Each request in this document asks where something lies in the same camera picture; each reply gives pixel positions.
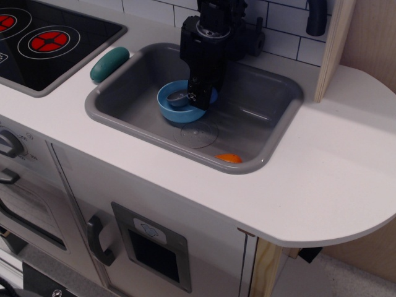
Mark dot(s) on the white cabinet door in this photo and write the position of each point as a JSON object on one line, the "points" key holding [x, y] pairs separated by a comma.
{"points": [[220, 256]]}

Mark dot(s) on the dark grey toy faucet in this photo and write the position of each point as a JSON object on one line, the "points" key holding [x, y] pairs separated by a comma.
{"points": [[290, 29]]}

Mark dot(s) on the grey oven door handle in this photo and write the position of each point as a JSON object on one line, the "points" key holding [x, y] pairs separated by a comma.
{"points": [[7, 176]]}

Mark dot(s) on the blue plastic bowl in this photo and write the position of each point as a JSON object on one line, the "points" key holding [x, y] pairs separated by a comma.
{"points": [[182, 114]]}

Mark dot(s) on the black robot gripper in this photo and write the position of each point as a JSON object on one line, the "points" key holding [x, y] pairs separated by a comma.
{"points": [[208, 40]]}

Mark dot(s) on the orange toy food piece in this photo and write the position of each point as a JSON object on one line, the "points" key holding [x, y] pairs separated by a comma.
{"points": [[229, 157]]}

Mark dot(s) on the black toy stove top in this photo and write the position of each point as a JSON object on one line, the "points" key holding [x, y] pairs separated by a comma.
{"points": [[43, 45]]}

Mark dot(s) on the light wooden side post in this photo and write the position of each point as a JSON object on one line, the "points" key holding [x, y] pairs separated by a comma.
{"points": [[335, 43]]}

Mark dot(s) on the green toy cucumber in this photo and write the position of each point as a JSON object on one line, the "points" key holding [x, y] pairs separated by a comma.
{"points": [[110, 62]]}

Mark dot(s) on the white toy oven door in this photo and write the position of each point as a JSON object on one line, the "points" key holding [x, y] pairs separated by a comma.
{"points": [[39, 213]]}

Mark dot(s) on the grey spoon with blue handle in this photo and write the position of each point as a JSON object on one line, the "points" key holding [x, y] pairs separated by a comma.
{"points": [[179, 99]]}

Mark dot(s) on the grey plastic sink basin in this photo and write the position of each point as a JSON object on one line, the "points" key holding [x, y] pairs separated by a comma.
{"points": [[251, 114]]}

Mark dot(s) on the grey oven knob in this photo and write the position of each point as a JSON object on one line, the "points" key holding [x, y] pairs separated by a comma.
{"points": [[10, 145]]}

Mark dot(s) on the grey ice dispenser panel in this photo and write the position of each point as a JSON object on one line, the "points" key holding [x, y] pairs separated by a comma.
{"points": [[154, 247]]}

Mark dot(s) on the dark grey cabinet door handle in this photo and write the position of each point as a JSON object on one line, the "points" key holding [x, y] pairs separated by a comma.
{"points": [[93, 229]]}

